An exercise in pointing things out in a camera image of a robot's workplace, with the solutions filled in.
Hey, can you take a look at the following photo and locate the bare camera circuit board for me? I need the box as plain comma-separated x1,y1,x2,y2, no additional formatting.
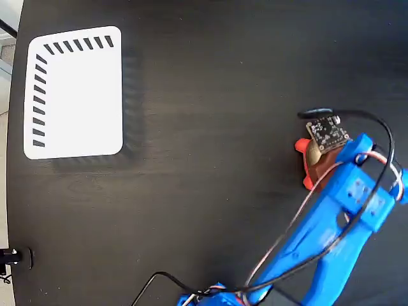
305,115,353,152

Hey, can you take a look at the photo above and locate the black table clamp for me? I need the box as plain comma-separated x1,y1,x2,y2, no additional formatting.
0,247,35,270

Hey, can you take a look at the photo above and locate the red white servo wire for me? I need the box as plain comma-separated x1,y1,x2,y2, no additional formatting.
244,152,405,306

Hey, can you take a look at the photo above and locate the white slotted tray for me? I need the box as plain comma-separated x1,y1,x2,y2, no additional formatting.
23,25,124,160

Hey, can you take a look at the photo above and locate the red turtle toy gold shell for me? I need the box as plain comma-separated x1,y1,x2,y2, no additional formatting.
293,137,323,190

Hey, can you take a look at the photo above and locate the black camera cable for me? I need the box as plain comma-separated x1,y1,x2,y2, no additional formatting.
130,108,396,306

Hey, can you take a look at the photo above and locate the black metal bar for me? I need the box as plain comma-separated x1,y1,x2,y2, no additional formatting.
0,18,18,38

